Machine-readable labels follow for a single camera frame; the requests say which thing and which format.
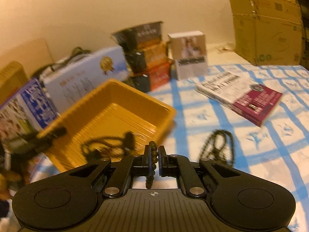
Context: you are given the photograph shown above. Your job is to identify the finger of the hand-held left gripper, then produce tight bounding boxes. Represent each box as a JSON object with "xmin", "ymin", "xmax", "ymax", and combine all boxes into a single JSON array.
[{"xmin": 8, "ymin": 126, "xmax": 68, "ymax": 151}]

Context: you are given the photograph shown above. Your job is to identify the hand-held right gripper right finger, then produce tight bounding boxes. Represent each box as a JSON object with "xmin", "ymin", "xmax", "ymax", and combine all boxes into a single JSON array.
[{"xmin": 158, "ymin": 145, "xmax": 240, "ymax": 198}]

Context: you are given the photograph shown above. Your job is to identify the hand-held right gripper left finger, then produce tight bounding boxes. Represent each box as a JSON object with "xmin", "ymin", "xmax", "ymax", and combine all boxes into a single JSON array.
[{"xmin": 70, "ymin": 145, "xmax": 153, "ymax": 198}]

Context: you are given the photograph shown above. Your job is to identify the dark bead bracelet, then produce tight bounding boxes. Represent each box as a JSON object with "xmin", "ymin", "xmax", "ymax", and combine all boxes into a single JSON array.
[{"xmin": 145, "ymin": 141, "xmax": 159, "ymax": 190}]

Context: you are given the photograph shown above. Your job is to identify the dark beaded necklace with pendant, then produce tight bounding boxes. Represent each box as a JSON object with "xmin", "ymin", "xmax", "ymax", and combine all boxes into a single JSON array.
[{"xmin": 81, "ymin": 131, "xmax": 142, "ymax": 162}]

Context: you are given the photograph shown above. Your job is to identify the yellow plastic tray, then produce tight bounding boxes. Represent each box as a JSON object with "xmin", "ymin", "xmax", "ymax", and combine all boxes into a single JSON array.
[{"xmin": 39, "ymin": 78, "xmax": 177, "ymax": 172}]

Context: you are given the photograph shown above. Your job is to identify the blue illustrated box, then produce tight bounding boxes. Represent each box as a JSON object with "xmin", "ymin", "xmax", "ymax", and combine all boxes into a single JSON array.
[{"xmin": 0, "ymin": 77, "xmax": 60, "ymax": 142}]

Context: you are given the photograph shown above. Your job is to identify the small brown cardboard box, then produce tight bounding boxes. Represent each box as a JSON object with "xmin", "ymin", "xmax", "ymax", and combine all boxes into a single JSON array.
[{"xmin": 0, "ymin": 61, "xmax": 30, "ymax": 105}]

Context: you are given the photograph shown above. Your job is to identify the long white and blue box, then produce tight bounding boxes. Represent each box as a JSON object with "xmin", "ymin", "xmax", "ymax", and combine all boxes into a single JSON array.
[{"xmin": 40, "ymin": 46, "xmax": 129, "ymax": 114}]

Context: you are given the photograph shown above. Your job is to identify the black basket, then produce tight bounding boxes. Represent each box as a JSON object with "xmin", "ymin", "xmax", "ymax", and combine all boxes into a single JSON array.
[{"xmin": 32, "ymin": 61, "xmax": 63, "ymax": 78}]

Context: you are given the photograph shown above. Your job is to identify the blue checkered tablecloth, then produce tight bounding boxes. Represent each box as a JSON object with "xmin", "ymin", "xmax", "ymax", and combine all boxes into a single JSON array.
[{"xmin": 24, "ymin": 64, "xmax": 309, "ymax": 232}]

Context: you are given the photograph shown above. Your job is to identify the black and red noodle bowl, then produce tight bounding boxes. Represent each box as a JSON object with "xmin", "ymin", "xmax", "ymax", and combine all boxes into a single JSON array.
[{"xmin": 131, "ymin": 62, "xmax": 172, "ymax": 93}]

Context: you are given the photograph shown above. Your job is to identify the beige wooden board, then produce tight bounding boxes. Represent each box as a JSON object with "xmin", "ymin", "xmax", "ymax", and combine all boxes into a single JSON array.
[{"xmin": 0, "ymin": 38, "xmax": 53, "ymax": 78}]

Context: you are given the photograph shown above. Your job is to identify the white and magenta book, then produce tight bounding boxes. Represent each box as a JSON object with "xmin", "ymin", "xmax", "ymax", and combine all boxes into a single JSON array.
[{"xmin": 195, "ymin": 72, "xmax": 283, "ymax": 127}]

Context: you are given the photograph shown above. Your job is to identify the black and orange noodle bowl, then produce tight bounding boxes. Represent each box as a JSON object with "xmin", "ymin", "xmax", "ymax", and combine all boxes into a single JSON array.
[{"xmin": 125, "ymin": 42, "xmax": 170, "ymax": 75}]

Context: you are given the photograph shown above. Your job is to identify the white box with portrait print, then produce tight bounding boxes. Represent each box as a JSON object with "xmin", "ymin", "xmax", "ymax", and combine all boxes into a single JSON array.
[{"xmin": 167, "ymin": 31, "xmax": 208, "ymax": 81}]

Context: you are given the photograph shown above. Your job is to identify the brown paper scraps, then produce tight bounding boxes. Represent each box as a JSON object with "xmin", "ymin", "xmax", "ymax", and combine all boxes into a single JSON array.
[{"xmin": 216, "ymin": 44, "xmax": 236, "ymax": 55}]

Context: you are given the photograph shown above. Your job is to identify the large open cardboard box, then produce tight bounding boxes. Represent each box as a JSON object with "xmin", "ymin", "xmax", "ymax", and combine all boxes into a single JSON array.
[{"xmin": 228, "ymin": 0, "xmax": 305, "ymax": 66}]

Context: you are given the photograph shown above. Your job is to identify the black coiled cables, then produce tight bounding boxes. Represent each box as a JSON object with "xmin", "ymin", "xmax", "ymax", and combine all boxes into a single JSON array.
[{"xmin": 55, "ymin": 46, "xmax": 93, "ymax": 64}]

